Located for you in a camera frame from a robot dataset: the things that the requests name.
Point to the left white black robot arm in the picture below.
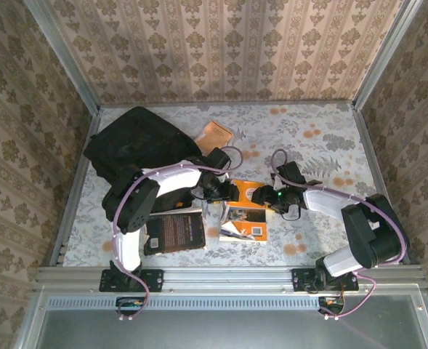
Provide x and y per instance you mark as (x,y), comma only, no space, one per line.
(177,178)

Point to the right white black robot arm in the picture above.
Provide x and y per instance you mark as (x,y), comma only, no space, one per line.
(322,200)

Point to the aluminium frame rail with bases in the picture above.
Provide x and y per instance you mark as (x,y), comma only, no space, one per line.
(228,278)

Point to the aluminium corner post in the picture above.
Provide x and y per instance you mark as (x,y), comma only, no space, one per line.
(386,54)
(63,54)

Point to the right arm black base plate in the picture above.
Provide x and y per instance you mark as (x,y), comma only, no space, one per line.
(301,280)

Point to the aluminium side rail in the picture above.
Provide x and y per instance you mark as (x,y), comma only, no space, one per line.
(75,189)
(380,181)

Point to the grey metal sheet panel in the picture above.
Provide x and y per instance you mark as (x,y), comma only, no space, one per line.
(217,331)

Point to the small orange booklet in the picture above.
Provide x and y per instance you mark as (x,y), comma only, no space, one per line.
(213,134)

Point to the dark brown barcode book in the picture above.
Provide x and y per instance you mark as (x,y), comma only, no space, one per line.
(177,232)

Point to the black backpack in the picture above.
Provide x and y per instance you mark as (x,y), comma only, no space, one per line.
(137,138)

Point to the left aluminium side rail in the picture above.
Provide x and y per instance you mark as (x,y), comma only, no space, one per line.
(75,189)

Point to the thin aluminium wall rail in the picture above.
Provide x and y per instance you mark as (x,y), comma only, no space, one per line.
(308,103)

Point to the small black controller board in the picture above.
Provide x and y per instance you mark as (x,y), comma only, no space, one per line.
(130,304)
(331,303)

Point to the right aluminium side rail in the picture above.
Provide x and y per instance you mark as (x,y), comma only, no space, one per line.
(380,181)

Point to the right aluminium corner post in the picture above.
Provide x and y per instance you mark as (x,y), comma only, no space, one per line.
(386,54)

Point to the left aluminium corner post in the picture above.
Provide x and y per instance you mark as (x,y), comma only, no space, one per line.
(63,54)

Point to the orange paperback book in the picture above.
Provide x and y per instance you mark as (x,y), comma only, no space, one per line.
(246,225)

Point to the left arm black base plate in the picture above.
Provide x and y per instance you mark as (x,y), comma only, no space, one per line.
(155,280)

